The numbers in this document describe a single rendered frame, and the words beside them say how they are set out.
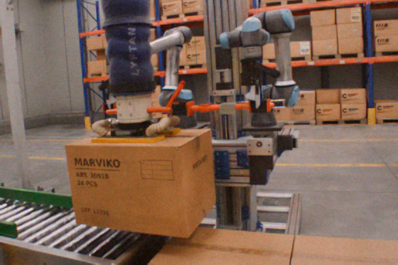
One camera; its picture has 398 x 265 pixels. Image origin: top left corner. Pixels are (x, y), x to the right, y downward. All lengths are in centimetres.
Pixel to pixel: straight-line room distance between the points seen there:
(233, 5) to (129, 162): 120
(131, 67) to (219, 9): 87
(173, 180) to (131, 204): 25
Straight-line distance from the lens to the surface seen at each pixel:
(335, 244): 168
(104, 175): 154
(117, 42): 153
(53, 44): 1347
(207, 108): 143
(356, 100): 862
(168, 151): 134
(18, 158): 475
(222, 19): 217
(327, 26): 861
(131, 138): 148
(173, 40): 202
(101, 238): 187
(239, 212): 221
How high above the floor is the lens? 133
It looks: 6 degrees down
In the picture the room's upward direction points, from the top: 4 degrees counter-clockwise
